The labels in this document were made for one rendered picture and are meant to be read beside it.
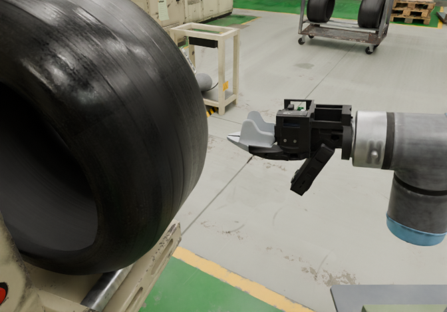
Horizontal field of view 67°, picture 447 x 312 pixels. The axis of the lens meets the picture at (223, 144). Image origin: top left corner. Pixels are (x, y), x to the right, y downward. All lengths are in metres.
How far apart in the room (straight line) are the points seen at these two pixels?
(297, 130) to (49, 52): 0.38
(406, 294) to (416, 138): 0.81
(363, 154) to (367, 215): 1.91
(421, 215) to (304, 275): 1.44
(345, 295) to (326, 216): 1.19
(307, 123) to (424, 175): 0.18
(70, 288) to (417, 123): 0.84
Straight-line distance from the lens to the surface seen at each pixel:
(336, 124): 0.55
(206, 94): 3.63
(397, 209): 0.62
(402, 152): 0.54
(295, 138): 0.56
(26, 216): 1.00
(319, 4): 5.95
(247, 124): 0.57
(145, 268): 0.89
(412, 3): 8.69
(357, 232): 2.31
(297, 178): 0.61
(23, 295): 0.73
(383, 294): 1.26
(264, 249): 2.08
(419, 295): 1.30
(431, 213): 0.61
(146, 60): 0.58
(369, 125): 0.54
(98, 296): 0.80
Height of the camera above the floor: 1.55
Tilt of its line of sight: 31 degrees down
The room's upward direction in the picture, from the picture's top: straight up
